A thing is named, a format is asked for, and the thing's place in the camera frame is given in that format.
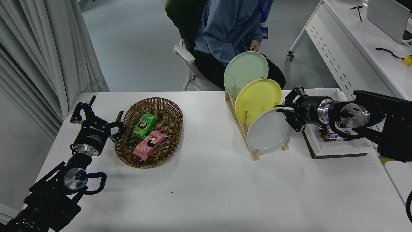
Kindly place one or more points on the brown oval wicker basket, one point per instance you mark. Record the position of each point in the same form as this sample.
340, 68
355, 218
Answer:
167, 129

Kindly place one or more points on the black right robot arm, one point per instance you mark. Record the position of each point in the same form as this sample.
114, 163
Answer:
392, 125

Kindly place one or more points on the person's right hand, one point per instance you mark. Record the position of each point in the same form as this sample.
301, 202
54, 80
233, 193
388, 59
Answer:
252, 46

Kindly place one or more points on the pale green plate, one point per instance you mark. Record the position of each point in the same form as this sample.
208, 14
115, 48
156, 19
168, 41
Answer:
243, 69

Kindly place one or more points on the white curtain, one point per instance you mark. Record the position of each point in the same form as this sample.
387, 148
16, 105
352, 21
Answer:
38, 58

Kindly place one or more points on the yellow plate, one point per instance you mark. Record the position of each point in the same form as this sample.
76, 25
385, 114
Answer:
257, 100

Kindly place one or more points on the white desk with perforated panel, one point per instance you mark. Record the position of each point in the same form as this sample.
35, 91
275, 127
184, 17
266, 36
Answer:
370, 42

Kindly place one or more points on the grey laptop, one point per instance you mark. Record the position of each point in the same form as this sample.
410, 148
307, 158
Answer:
388, 17

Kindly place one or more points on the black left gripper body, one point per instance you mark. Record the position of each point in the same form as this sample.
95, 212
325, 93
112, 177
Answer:
91, 133

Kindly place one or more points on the green snack pack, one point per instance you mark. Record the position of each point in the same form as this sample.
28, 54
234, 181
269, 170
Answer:
145, 125

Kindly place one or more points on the Snickers bar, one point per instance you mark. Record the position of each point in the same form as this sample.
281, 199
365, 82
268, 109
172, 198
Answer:
323, 129
336, 137

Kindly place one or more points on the person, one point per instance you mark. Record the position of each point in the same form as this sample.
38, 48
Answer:
225, 29

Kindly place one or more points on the grey plate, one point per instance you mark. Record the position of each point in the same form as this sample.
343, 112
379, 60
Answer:
267, 133

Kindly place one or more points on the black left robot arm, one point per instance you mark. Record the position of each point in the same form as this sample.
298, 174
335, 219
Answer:
48, 196

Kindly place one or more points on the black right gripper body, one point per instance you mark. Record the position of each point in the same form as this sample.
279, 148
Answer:
309, 111

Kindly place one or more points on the pink snack pack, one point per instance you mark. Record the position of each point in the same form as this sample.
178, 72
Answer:
149, 145

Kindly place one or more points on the wooden plate rack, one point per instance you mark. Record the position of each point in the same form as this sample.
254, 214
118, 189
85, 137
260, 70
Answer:
239, 124

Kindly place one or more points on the white tray with dark base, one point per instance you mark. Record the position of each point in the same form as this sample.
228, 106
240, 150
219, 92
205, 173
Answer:
334, 148

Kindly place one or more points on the yellow object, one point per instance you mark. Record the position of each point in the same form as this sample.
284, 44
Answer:
408, 60

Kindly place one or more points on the white chair with dark back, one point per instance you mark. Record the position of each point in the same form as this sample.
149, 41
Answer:
185, 53

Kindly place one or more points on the black glasses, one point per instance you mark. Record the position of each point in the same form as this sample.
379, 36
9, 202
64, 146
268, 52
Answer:
359, 11

